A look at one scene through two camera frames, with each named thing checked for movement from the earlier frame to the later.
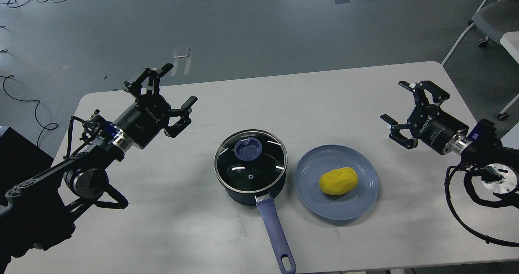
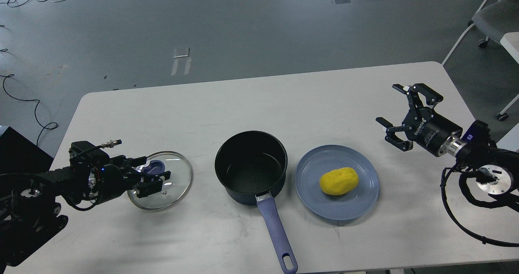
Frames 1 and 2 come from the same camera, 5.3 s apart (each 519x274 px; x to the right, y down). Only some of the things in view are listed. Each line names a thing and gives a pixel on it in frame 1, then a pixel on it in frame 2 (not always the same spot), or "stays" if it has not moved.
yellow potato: (339, 181) stays
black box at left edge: (20, 159) stays
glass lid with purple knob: (250, 161) to (175, 189)
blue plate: (315, 162) stays
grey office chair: (495, 20) stays
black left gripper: (149, 115) to (110, 181)
